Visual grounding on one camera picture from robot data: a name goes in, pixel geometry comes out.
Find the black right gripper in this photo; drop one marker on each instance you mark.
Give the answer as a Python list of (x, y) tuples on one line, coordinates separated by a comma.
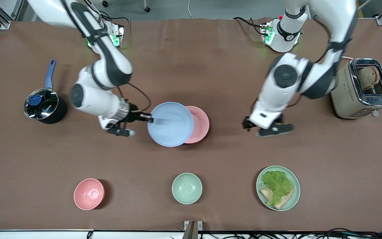
[(133, 116)]

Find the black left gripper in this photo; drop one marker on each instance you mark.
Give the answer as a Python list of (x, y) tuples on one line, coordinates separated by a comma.
[(245, 124)]

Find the blue shallow bowl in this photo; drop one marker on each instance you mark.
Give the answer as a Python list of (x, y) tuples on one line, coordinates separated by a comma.
[(172, 127)]

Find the pink shallow bowl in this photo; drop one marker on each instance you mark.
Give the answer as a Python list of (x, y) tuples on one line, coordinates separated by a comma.
[(201, 124)]

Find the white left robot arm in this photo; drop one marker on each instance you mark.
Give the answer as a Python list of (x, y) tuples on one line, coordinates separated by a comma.
[(287, 86)]

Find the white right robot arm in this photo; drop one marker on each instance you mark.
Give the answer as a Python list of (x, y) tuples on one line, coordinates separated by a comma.
[(111, 63)]

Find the right arm base connector panel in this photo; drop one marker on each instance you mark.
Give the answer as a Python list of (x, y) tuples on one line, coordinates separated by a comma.
[(117, 35)]

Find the left arm base connector panel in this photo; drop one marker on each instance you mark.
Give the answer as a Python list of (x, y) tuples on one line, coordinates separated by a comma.
[(266, 33)]

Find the green lettuce leaf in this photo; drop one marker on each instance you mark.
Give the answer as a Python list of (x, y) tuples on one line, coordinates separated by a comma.
[(277, 184)]

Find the small green deep bowl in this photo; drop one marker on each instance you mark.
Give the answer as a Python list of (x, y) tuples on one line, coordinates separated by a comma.
[(187, 188)]

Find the brown bread slice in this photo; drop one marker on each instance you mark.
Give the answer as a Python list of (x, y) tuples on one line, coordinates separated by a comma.
[(285, 200)]

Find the green plate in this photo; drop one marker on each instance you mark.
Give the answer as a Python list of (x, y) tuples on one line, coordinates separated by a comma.
[(295, 196)]

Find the small pink deep bowl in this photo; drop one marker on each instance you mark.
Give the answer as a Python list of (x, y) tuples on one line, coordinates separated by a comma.
[(89, 194)]

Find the beige chrome toaster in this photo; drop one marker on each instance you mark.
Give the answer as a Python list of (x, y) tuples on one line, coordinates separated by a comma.
[(343, 96)]

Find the glass lid with blue knob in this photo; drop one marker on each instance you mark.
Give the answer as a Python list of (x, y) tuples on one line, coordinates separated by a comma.
[(46, 108)]

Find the brown toast in toaster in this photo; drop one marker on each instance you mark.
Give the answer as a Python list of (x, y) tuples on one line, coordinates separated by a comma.
[(368, 78)]

